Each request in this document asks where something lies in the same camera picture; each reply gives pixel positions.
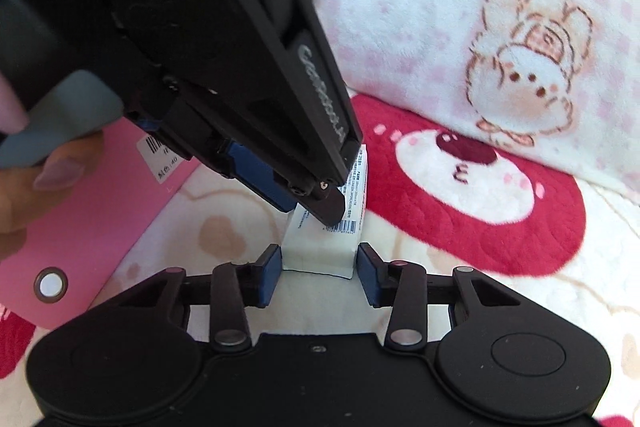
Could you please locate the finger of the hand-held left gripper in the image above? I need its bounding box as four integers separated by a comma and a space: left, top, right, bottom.
292, 177, 348, 228
210, 139, 296, 212

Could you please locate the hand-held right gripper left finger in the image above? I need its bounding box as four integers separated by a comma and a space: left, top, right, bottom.
100, 244, 283, 350

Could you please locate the pink white printed pillow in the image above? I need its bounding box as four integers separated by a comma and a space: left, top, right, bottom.
312, 0, 640, 202

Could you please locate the pink cardboard box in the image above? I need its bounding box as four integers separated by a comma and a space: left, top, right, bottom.
0, 117, 211, 332

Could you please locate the person's left hand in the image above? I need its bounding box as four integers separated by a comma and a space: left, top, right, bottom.
0, 74, 107, 259

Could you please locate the small white printed box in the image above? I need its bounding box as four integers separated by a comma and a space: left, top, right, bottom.
282, 146, 372, 280

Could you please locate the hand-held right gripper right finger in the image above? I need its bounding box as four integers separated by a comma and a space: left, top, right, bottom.
357, 244, 538, 352

